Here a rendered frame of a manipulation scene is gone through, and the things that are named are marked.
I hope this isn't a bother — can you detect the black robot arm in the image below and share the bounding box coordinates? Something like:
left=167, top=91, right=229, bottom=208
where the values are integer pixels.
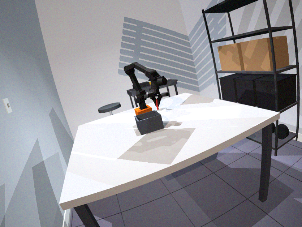
left=124, top=62, right=167, bottom=110

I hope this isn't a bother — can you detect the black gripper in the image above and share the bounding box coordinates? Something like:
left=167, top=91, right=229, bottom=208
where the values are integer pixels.
left=144, top=86, right=169, bottom=107

